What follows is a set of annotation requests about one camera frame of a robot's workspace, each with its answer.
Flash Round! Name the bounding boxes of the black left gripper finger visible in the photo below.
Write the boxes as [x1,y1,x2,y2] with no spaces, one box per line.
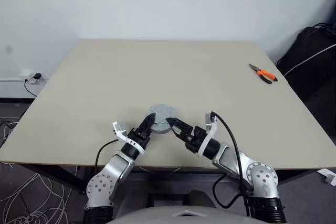
[135,113,156,133]
[142,117,156,138]

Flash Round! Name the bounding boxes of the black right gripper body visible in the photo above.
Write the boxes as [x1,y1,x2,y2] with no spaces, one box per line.
[184,126,208,154]

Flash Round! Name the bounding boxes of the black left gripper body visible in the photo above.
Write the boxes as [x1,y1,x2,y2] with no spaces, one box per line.
[127,128,151,148]

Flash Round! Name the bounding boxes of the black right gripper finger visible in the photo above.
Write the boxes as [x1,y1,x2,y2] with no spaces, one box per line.
[166,117,194,134]
[170,125,188,143]

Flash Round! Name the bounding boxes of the silver motor cover circuit board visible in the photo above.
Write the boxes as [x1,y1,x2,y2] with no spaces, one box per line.
[145,103,179,125]

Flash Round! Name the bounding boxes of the grey robot torso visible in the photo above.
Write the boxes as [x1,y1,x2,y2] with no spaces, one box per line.
[104,202,256,224]

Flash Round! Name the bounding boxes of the white power strip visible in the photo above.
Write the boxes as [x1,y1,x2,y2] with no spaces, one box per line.
[25,71,48,86]

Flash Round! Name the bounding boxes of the white plastic part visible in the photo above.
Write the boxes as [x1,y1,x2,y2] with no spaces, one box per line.
[317,168,336,187]

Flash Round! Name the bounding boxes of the black bag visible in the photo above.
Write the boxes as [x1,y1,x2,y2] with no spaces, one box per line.
[275,23,336,135]

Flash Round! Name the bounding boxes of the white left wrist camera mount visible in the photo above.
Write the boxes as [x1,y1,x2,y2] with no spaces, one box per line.
[112,121,144,155]

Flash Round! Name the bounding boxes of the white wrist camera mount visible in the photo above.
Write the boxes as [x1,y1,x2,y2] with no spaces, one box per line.
[112,121,144,155]
[198,112,218,158]

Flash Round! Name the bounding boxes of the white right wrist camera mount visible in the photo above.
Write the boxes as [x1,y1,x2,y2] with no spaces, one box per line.
[198,112,218,158]

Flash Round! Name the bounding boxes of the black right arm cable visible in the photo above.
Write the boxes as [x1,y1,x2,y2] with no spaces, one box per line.
[211,111,253,218]

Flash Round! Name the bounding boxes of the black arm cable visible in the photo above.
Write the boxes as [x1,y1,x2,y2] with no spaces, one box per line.
[94,140,124,167]
[211,111,253,218]

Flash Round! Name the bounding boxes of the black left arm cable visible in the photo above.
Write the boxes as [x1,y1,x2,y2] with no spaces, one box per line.
[94,140,124,167]

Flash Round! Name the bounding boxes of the black table frame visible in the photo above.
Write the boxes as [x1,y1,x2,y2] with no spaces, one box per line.
[20,163,320,195]

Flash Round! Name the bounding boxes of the orange handled pliers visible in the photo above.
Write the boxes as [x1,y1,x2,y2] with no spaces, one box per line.
[248,63,278,85]

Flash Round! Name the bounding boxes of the white floor cable tangle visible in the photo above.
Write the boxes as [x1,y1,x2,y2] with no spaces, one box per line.
[0,118,69,224]

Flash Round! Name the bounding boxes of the black adapter cable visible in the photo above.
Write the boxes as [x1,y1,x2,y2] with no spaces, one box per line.
[24,76,39,98]

